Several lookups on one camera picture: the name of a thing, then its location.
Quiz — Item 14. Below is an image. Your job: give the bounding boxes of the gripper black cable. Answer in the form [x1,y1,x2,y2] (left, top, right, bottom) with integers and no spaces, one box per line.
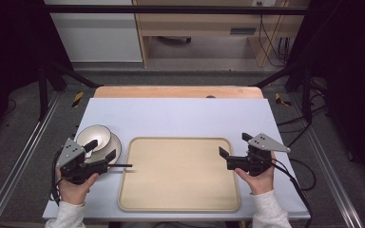
[256,153,314,228]
[49,148,65,207]

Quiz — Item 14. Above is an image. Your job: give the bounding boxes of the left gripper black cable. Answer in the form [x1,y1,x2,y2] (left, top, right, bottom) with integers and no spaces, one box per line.
[49,148,65,207]

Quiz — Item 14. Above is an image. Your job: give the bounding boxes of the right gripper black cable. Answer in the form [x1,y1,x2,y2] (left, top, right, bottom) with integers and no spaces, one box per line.
[256,153,314,228]

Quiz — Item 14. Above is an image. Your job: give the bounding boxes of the black floor cable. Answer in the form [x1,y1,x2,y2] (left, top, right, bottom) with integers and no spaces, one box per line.
[288,157,317,192]

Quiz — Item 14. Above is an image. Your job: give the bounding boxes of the person's left hand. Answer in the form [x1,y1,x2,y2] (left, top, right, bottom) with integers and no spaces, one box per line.
[54,166,100,206]

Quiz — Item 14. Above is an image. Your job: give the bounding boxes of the black curtain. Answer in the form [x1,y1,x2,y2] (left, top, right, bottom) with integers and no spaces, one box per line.
[0,0,74,146]
[284,0,365,188]

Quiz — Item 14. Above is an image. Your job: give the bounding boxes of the black hanging cables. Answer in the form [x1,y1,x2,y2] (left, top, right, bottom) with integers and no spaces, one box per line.
[256,1,292,68]

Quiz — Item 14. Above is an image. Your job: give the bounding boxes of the black metal frame bar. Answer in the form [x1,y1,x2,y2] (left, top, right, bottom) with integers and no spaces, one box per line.
[42,4,310,16]

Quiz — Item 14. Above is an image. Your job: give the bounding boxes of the beige tray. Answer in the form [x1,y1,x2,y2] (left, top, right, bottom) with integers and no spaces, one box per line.
[117,136,241,213]

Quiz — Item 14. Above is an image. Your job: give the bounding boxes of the white table board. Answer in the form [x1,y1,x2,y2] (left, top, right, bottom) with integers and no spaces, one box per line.
[42,97,312,221]

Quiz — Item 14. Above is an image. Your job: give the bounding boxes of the black metal stand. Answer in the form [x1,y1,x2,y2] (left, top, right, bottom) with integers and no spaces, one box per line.
[253,60,314,125]
[37,60,104,122]

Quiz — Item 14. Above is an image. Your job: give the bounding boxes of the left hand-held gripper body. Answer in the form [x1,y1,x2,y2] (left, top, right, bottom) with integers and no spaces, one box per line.
[55,138,110,185]

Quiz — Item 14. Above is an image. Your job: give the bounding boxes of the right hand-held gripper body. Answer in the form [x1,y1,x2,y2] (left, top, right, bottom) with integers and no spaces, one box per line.
[226,132,292,178]

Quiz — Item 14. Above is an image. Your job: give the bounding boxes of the person's right hand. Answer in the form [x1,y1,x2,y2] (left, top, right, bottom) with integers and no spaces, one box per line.
[234,151,277,196]

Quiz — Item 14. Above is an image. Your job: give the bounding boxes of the wooden table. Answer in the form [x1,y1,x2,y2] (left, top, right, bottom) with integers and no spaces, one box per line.
[93,85,264,100]

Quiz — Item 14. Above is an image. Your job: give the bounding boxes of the yellow black tape marker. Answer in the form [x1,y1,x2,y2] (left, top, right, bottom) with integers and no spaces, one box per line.
[71,91,86,108]
[274,92,293,107]

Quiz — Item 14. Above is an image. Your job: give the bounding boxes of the wooden desk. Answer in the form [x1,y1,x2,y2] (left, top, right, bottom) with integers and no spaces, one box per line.
[132,0,310,68]

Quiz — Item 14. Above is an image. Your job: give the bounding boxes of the cream bowl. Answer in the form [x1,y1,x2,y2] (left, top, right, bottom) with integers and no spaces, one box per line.
[75,123,112,154]

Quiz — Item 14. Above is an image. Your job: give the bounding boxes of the aluminium rail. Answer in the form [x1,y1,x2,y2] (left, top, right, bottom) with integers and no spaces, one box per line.
[0,91,63,228]
[289,93,365,228]

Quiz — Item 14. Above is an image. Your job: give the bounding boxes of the white cabinet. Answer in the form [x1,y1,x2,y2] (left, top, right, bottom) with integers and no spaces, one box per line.
[43,0,144,64]

